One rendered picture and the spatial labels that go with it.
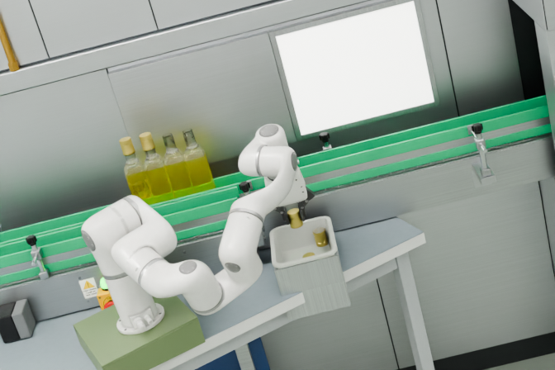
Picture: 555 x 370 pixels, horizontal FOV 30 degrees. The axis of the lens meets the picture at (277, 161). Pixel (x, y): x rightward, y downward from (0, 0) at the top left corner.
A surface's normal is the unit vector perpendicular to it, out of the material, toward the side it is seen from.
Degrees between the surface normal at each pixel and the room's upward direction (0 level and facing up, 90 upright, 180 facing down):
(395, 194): 90
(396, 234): 0
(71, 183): 90
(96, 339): 2
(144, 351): 90
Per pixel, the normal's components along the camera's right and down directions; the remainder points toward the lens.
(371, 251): -0.25, -0.89
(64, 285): 0.05, 0.38
